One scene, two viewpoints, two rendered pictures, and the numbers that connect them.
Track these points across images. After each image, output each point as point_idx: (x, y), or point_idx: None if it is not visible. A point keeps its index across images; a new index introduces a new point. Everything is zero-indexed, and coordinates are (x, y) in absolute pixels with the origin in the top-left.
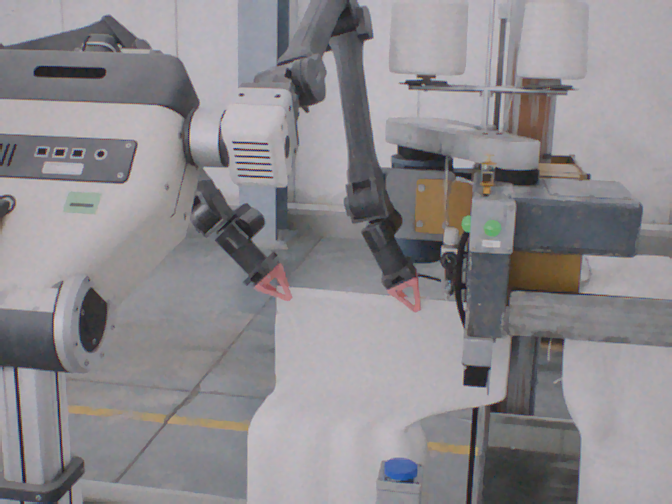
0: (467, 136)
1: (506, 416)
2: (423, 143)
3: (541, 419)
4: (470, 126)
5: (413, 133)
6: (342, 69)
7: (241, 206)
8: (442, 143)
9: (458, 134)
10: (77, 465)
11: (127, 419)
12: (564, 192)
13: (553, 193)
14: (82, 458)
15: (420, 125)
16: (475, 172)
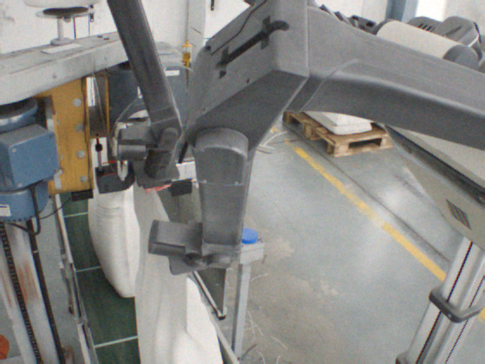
0: (119, 42)
1: (71, 255)
2: (74, 72)
3: (67, 239)
4: (42, 48)
5: (59, 69)
6: (143, 7)
7: (172, 222)
8: (96, 61)
9: (111, 45)
10: (436, 287)
11: None
12: (164, 51)
13: (172, 52)
14: (431, 290)
15: (53, 60)
16: (113, 71)
